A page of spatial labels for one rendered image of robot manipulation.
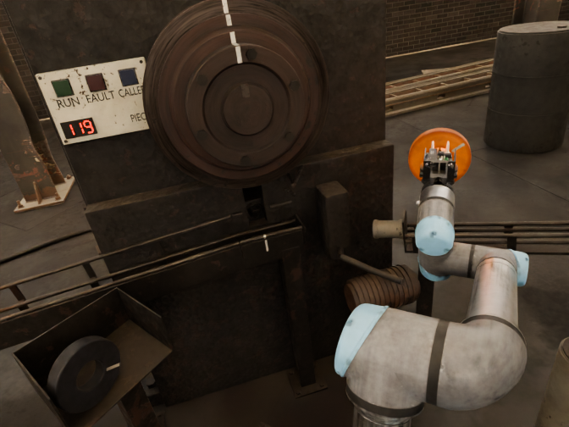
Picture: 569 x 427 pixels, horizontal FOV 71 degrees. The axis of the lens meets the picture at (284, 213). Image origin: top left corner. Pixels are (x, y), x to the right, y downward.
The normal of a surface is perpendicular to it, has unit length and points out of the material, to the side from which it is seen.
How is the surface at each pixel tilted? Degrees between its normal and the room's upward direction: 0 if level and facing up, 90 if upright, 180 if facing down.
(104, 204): 0
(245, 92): 90
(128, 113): 90
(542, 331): 0
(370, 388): 65
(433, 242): 105
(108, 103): 90
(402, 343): 30
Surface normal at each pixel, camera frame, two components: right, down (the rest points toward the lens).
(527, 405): -0.12, -0.86
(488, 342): 0.22, -0.74
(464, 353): -0.04, -0.59
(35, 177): 0.25, 0.45
